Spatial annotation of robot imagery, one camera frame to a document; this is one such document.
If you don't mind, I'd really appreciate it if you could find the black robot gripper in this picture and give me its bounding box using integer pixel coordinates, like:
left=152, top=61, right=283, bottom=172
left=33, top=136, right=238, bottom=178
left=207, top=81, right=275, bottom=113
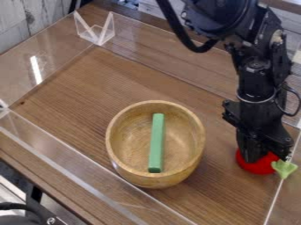
left=222, top=99, right=294, bottom=163

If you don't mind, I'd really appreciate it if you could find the red plush strawberry toy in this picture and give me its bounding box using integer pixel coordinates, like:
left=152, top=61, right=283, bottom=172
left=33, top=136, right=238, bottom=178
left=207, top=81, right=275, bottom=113
left=234, top=148, right=298, bottom=180

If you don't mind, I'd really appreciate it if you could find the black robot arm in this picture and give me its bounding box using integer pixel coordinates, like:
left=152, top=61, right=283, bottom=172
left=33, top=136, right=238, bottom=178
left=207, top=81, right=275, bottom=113
left=181, top=0, right=294, bottom=163

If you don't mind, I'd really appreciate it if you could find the green rectangular stick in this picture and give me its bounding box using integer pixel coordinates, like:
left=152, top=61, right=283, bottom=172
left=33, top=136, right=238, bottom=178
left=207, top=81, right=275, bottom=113
left=148, top=113, right=164, bottom=173

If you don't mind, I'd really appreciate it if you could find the oval wooden bowl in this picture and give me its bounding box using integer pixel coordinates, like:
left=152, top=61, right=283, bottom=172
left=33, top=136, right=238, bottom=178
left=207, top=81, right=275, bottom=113
left=105, top=100, right=205, bottom=189

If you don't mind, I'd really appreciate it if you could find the black metal table leg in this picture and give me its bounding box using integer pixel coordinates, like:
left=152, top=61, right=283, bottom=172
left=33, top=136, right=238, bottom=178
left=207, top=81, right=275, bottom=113
left=25, top=185, right=68, bottom=225

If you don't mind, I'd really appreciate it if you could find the clear acrylic tray wall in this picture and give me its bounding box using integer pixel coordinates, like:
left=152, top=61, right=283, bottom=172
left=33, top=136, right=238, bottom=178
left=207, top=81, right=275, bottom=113
left=0, top=2, right=301, bottom=225

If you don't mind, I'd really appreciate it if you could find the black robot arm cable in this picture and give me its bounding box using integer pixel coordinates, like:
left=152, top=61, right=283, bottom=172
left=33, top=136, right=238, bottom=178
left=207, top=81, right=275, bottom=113
left=155, top=0, right=220, bottom=54

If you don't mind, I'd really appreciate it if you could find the clear acrylic corner bracket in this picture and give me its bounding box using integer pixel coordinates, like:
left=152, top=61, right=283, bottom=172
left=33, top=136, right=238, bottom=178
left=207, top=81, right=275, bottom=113
left=72, top=11, right=115, bottom=46

